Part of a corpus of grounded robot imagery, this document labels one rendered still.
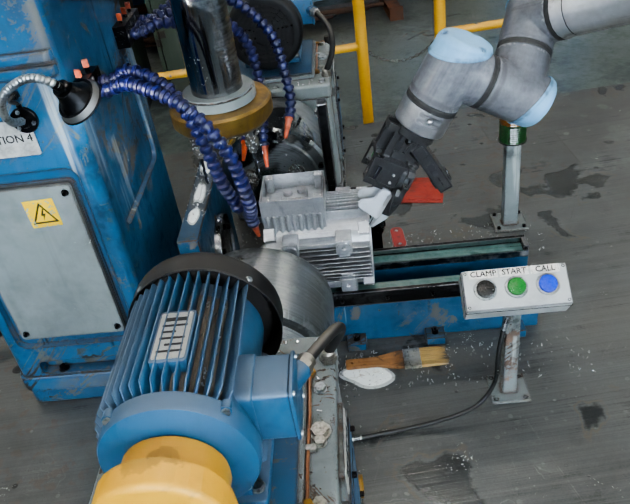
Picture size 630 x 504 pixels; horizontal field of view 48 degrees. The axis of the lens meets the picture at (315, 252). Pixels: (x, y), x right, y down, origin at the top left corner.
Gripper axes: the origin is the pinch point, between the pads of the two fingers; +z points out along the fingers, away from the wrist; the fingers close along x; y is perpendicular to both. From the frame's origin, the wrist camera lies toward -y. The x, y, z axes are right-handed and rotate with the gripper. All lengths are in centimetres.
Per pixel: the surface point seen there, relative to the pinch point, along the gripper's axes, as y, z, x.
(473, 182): -38, 11, -57
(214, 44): 38.2, -19.5, -1.9
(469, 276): -12.5, -6.4, 17.7
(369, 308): -7.4, 19.0, 1.1
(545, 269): -23.1, -12.6, 17.7
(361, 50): -29, 46, -235
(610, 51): -192, 14, -326
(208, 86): 36.9, -12.5, -1.5
